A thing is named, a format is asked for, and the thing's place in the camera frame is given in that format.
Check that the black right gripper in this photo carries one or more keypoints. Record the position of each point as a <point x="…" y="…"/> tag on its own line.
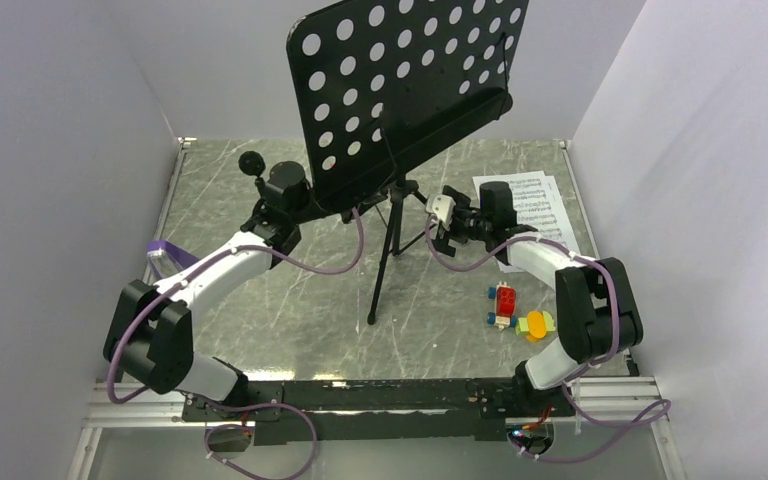
<point x="463" y="206"/>

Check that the sheet music page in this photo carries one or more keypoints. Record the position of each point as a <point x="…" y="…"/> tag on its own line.
<point x="524" y="186"/>
<point x="549" y="216"/>

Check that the purple metronome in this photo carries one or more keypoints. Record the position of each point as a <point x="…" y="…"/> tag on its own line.
<point x="165" y="259"/>

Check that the black desktop microphone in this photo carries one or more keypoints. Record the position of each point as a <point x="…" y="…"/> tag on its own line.
<point x="252" y="164"/>

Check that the red toy block car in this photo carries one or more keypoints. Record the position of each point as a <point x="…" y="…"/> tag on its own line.
<point x="503" y="315"/>

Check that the green orange toy block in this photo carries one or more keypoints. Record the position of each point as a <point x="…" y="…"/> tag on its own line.
<point x="535" y="326"/>

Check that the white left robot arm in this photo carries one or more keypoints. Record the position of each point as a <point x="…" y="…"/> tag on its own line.
<point x="151" y="335"/>

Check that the aluminium frame rail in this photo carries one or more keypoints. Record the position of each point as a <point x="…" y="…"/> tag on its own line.
<point x="608" y="399"/>

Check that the black tripod music stand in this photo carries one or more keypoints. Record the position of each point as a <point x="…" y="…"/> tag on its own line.
<point x="384" y="86"/>

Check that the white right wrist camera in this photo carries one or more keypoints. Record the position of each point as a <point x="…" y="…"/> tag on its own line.
<point x="441" y="207"/>

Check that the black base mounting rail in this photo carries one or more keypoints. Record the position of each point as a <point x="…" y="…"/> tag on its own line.
<point x="483" y="409"/>

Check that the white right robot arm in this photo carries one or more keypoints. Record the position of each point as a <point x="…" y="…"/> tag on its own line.
<point x="596" y="312"/>

